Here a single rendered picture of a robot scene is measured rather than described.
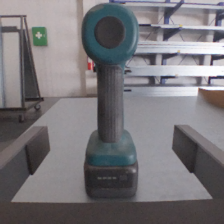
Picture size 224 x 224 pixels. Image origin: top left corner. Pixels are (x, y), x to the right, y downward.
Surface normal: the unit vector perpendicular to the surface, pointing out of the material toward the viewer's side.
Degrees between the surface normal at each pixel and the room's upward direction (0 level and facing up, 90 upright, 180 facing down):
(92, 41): 90
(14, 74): 78
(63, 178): 0
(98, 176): 90
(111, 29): 90
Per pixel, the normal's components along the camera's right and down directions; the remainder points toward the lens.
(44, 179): 0.00, -0.96
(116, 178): 0.02, 0.26
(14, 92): 0.09, 0.06
